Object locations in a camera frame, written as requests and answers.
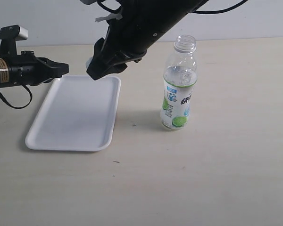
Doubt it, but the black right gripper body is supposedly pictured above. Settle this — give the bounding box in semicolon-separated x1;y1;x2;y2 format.
105;0;203;64

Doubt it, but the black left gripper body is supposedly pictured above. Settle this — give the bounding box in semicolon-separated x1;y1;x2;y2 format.
0;35;50;88

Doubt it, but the white bottle cap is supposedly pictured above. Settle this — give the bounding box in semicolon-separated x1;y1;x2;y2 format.
86;57;93;69

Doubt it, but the clear plastic drink bottle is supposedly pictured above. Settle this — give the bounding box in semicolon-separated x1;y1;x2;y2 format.
160;35;198;130

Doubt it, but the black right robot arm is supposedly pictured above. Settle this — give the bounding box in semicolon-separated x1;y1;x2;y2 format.
87;0;205;80

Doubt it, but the white rectangular plastic tray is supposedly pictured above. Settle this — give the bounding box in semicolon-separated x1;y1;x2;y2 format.
25;75;121;152

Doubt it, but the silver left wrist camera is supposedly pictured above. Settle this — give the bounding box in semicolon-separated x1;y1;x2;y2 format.
0;24;28;41

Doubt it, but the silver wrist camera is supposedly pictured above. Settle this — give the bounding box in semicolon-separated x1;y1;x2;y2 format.
0;24;28;41
80;0;97;5

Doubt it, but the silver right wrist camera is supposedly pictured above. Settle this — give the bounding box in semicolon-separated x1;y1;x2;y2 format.
80;0;97;5

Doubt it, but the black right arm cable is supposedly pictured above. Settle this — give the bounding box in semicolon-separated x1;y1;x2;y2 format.
96;0;250;15

